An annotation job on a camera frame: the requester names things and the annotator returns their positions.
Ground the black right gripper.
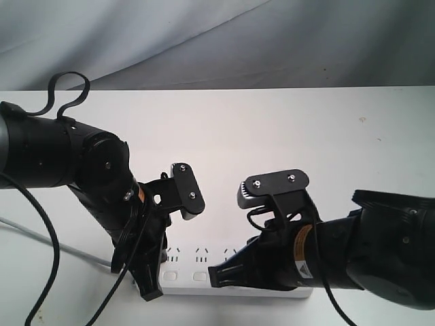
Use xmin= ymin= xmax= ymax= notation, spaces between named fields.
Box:
xmin=208 ymin=218 xmax=326 ymax=291

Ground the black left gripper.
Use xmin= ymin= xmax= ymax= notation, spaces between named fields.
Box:
xmin=111 ymin=173 xmax=179 ymax=302

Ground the white five-outlet power strip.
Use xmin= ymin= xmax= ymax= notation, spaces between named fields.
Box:
xmin=159 ymin=242 xmax=313 ymax=299

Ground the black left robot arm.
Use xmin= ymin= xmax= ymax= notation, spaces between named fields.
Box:
xmin=1 ymin=102 xmax=184 ymax=301

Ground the grey backdrop cloth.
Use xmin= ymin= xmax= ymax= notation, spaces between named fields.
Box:
xmin=1 ymin=1 xmax=434 ymax=91

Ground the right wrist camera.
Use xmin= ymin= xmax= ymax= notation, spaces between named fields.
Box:
xmin=237 ymin=169 xmax=309 ymax=209

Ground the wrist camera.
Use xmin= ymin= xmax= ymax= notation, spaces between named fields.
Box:
xmin=237 ymin=169 xmax=309 ymax=209
xmin=171 ymin=162 xmax=205 ymax=221

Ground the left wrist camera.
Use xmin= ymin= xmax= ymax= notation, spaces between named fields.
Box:
xmin=171 ymin=162 xmax=205 ymax=221

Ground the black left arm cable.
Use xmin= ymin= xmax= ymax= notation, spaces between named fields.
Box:
xmin=0 ymin=71 xmax=150 ymax=326

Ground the gray cable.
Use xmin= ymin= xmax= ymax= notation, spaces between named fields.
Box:
xmin=0 ymin=217 xmax=113 ymax=266

